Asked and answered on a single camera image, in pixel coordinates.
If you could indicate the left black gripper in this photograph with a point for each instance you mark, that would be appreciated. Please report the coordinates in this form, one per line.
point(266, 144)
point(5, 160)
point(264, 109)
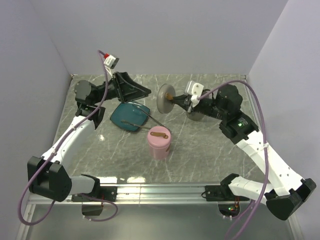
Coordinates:
point(126, 89)

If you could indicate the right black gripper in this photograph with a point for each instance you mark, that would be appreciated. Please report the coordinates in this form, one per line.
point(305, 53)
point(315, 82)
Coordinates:
point(184, 101)

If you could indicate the grey cylindrical container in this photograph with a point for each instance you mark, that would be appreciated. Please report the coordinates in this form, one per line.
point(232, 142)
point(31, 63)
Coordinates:
point(195, 116)

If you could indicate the grey round lid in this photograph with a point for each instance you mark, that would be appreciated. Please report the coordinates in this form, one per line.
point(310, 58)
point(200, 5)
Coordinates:
point(163, 98)

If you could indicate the teal square plate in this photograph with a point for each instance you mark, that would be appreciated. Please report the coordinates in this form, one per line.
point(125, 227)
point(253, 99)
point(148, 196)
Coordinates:
point(115, 116)

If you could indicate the metal tongs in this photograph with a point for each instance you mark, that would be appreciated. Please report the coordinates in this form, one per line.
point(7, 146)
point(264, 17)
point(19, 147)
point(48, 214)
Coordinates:
point(133, 115)

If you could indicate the pink round lid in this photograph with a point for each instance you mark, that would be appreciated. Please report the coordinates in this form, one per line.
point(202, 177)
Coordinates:
point(159, 136)

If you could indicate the pink cylindrical container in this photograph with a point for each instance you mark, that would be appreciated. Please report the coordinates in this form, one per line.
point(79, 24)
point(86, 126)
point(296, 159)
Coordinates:
point(159, 153)

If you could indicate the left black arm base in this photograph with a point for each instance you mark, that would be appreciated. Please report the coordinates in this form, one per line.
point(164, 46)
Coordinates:
point(96, 204)

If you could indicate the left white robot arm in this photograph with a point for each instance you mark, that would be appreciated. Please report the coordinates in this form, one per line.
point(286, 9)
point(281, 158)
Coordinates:
point(47, 175)

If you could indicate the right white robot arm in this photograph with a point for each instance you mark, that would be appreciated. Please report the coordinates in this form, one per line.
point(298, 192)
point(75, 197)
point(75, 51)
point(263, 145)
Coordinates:
point(283, 190)

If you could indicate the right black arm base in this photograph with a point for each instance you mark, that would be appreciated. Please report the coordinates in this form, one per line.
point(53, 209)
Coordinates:
point(228, 203)

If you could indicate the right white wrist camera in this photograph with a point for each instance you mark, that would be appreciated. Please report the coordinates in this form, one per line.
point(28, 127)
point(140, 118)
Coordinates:
point(194, 89)

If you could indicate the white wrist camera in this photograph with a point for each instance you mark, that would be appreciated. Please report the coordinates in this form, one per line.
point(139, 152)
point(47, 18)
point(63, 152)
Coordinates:
point(110, 62)
point(194, 89)

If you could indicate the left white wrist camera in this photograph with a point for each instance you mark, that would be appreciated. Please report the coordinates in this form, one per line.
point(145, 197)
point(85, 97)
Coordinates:
point(110, 62)

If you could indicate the aluminium rail frame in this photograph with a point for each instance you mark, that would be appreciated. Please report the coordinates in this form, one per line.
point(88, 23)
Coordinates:
point(170, 193)

